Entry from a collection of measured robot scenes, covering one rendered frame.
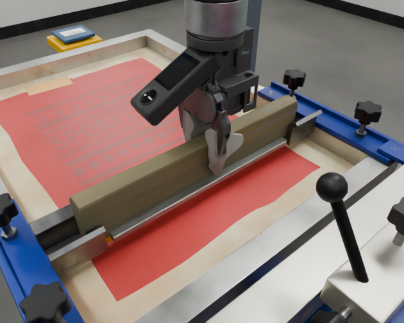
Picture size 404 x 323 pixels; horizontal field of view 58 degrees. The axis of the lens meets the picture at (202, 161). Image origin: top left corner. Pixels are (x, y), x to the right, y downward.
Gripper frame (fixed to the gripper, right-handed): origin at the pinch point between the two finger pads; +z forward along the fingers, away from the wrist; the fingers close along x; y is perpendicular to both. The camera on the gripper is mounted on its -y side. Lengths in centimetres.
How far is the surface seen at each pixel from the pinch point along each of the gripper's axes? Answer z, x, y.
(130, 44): 4, 57, 20
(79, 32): 5, 76, 14
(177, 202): 2.4, -2.8, -6.8
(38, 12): 85, 368, 84
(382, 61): 102, 102, 287
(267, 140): 1.1, -1.5, 13.3
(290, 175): 6.3, -6.7, 14.4
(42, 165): 6.3, 23.3, -18.3
